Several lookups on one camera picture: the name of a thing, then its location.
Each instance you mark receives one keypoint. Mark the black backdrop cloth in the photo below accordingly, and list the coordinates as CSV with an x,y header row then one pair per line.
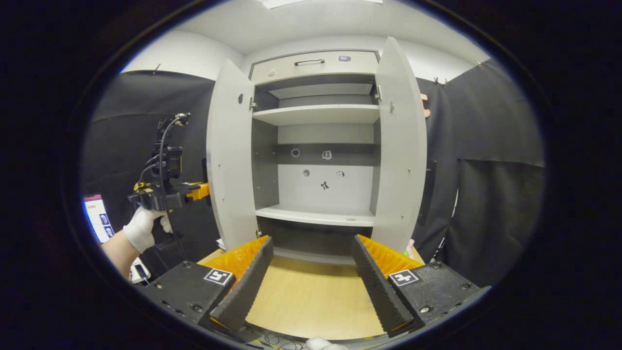
x,y
495,121

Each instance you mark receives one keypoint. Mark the grey shoe cabinet door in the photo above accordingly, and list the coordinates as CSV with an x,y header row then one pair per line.
x,y
401,170
231,170

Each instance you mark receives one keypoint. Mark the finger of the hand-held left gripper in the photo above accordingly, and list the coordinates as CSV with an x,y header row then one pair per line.
x,y
199,191

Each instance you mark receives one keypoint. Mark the white device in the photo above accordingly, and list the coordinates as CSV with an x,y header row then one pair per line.
x,y
138,270

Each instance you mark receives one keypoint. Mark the grey double-door shoe cabinet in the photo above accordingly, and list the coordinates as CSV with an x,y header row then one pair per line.
x,y
311,189

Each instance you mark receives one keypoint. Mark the grey cabinet drawer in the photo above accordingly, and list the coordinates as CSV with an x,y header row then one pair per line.
x,y
364,65

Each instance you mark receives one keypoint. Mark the computer screen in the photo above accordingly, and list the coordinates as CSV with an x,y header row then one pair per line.
x,y
97,216

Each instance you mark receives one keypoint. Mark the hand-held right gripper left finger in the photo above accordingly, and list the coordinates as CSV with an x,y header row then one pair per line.
x,y
248,287

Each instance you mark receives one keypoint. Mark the long ceiling light panel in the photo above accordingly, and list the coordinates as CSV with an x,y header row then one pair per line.
x,y
316,3

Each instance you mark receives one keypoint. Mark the white cabinet shelf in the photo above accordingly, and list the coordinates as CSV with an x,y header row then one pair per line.
x,y
311,215
316,114

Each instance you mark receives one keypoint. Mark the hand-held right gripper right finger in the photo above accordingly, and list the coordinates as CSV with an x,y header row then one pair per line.
x,y
379,291

